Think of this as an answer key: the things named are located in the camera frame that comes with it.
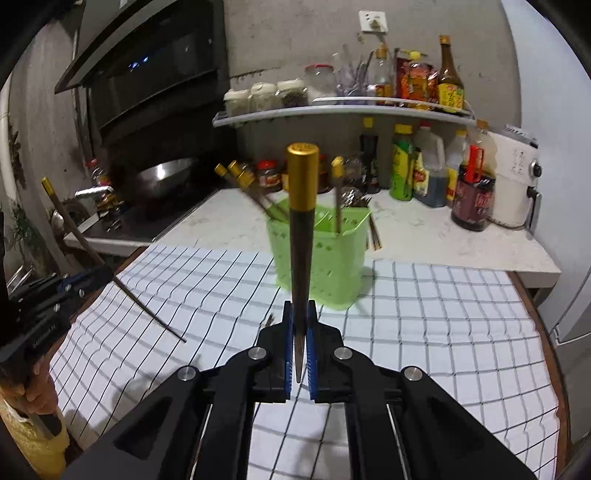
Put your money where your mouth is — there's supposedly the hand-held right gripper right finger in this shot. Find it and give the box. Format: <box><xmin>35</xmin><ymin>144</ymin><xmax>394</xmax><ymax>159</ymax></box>
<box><xmin>306</xmin><ymin>300</ymin><xmax>539</xmax><ymax>480</ymax></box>

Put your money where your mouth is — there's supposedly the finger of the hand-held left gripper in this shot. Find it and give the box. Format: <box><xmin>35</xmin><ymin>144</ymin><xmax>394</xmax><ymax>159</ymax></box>
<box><xmin>57</xmin><ymin>264</ymin><xmax>115</xmax><ymax>297</ymax></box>
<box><xmin>54</xmin><ymin>287</ymin><xmax>101</xmax><ymax>320</ymax></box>

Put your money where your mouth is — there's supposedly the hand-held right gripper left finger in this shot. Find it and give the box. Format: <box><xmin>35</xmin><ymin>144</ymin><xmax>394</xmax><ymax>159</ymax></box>
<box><xmin>62</xmin><ymin>300</ymin><xmax>296</xmax><ymax>480</ymax></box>

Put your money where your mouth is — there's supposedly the green plastic utensil holder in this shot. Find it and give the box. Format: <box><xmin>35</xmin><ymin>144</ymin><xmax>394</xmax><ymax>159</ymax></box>
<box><xmin>265</xmin><ymin>203</ymin><xmax>373</xmax><ymax>311</ymax></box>

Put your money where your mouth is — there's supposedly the person's left forearm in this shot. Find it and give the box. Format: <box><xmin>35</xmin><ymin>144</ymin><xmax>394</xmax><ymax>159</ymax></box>
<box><xmin>0</xmin><ymin>397</ymin><xmax>71</xmax><ymax>480</ymax></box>

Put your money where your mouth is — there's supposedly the clear cup with utensils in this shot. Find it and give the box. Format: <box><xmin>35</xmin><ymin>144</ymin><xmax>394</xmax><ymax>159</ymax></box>
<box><xmin>332</xmin><ymin>44</ymin><xmax>375</xmax><ymax>98</ymax></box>

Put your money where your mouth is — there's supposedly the person's left hand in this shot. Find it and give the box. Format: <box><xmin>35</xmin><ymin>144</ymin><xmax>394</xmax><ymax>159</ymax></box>
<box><xmin>0</xmin><ymin>355</ymin><xmax>59</xmax><ymax>419</ymax></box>

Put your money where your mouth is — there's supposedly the metal pot lid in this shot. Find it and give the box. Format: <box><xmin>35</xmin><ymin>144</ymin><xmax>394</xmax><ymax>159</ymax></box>
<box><xmin>50</xmin><ymin>202</ymin><xmax>89</xmax><ymax>232</ymax></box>

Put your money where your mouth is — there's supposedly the black cooktop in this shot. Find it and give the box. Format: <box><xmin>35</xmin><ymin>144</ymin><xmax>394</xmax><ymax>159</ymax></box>
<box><xmin>74</xmin><ymin>187</ymin><xmax>221</xmax><ymax>244</ymax></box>

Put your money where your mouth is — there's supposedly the red-labelled oil bottle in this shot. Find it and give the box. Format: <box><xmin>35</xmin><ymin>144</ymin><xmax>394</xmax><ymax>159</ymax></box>
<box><xmin>85</xmin><ymin>158</ymin><xmax>122</xmax><ymax>217</ymax></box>

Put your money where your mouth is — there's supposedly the white black-checked cloth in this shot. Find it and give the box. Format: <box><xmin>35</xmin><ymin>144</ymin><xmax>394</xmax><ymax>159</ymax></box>
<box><xmin>46</xmin><ymin>244</ymin><xmax>561</xmax><ymax>480</ymax></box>

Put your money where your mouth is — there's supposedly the metal wok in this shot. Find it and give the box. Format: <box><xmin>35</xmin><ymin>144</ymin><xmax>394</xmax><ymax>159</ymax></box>
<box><xmin>133</xmin><ymin>157</ymin><xmax>198</xmax><ymax>195</ymax></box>

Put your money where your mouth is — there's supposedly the bunch of brown chopsticks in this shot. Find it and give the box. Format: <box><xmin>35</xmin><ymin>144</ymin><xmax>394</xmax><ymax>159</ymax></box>
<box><xmin>366</xmin><ymin>194</ymin><xmax>385</xmax><ymax>253</ymax></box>

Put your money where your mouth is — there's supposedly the wide red-lidded sauce jar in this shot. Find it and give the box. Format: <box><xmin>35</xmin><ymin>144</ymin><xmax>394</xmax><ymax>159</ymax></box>
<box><xmin>256</xmin><ymin>159</ymin><xmax>284</xmax><ymax>193</ymax></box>

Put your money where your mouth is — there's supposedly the black soy sauce bottle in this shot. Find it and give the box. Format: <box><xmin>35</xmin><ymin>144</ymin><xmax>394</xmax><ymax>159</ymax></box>
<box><xmin>359</xmin><ymin>117</ymin><xmax>382</xmax><ymax>195</ymax></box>

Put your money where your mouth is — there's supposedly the green bottle yellow cap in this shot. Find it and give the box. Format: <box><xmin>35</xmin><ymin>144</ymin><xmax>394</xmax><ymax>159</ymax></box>
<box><xmin>390</xmin><ymin>124</ymin><xmax>417</xmax><ymax>202</ymax></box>

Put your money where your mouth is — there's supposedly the clear jug dark liquid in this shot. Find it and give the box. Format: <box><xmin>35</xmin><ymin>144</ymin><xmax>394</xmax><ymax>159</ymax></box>
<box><xmin>412</xmin><ymin>121</ymin><xmax>450</xmax><ymax>209</ymax></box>

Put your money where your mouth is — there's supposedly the black range hood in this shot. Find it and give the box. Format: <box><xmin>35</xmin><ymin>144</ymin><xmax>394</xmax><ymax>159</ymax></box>
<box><xmin>54</xmin><ymin>0</ymin><xmax>230</xmax><ymax>149</ymax></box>

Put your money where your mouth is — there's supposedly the white-lidded seasoning jar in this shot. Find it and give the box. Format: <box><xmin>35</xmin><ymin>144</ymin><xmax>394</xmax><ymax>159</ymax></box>
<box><xmin>276</xmin><ymin>79</ymin><xmax>308</xmax><ymax>108</ymax></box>
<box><xmin>249</xmin><ymin>82</ymin><xmax>278</xmax><ymax>112</ymax></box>
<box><xmin>224</xmin><ymin>89</ymin><xmax>253</xmax><ymax>119</ymax></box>

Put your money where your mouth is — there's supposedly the white corner shelf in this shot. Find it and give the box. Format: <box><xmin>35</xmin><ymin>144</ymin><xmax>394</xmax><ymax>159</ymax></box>
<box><xmin>212</xmin><ymin>96</ymin><xmax>477</xmax><ymax>129</ymax></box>

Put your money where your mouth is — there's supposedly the white air fryer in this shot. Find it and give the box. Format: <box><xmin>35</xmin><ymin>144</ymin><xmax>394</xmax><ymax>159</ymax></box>
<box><xmin>487</xmin><ymin>124</ymin><xmax>544</xmax><ymax>230</ymax></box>

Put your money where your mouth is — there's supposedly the clear jar red lid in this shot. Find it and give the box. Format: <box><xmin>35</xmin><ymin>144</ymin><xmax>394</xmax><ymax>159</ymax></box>
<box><xmin>304</xmin><ymin>64</ymin><xmax>337</xmax><ymax>103</ymax></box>

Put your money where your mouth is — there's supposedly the clear plastic bottle orange cap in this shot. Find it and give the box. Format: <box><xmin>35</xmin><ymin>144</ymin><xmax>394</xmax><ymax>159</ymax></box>
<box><xmin>373</xmin><ymin>44</ymin><xmax>396</xmax><ymax>106</ymax></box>

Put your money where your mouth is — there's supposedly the red seasoning packet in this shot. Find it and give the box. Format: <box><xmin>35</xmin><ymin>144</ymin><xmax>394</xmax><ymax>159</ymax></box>
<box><xmin>394</xmin><ymin>48</ymin><xmax>440</xmax><ymax>110</ymax></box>

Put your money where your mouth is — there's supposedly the dark sauce bottle yellow label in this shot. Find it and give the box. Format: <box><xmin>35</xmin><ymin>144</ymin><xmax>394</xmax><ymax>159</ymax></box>
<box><xmin>436</xmin><ymin>34</ymin><xmax>465</xmax><ymax>114</ymax></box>

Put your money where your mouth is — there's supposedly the white refrigerator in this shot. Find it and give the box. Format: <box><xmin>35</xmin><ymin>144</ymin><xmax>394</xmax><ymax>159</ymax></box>
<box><xmin>501</xmin><ymin>0</ymin><xmax>591</xmax><ymax>347</ymax></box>

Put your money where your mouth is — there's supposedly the large dark red-handled bottle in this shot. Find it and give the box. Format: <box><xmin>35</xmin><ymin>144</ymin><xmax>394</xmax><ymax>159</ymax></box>
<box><xmin>450</xmin><ymin>120</ymin><xmax>498</xmax><ymax>233</ymax></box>

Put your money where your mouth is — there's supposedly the white wall socket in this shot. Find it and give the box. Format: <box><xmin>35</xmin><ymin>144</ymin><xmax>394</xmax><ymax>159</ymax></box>
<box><xmin>359</xmin><ymin>10</ymin><xmax>389</xmax><ymax>33</ymax></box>

